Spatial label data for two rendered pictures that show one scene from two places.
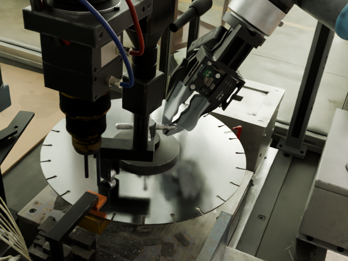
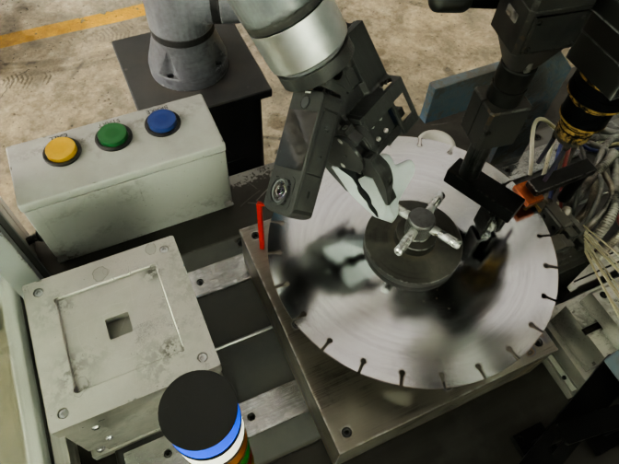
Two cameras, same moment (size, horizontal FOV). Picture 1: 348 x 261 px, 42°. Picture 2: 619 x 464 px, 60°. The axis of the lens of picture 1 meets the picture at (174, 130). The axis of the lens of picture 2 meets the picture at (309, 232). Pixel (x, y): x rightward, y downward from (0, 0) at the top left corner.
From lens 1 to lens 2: 93 cm
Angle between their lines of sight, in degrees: 82
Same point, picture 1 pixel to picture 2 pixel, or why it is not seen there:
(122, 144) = (489, 184)
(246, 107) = (136, 292)
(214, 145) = (322, 200)
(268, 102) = (93, 277)
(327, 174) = (204, 140)
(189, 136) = (338, 229)
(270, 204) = (210, 249)
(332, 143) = (131, 165)
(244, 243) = not seen: hidden behind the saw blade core
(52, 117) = not seen: outside the picture
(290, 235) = (236, 210)
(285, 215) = (210, 231)
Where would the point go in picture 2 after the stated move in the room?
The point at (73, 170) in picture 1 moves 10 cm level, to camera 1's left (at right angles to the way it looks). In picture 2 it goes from (519, 262) to (599, 322)
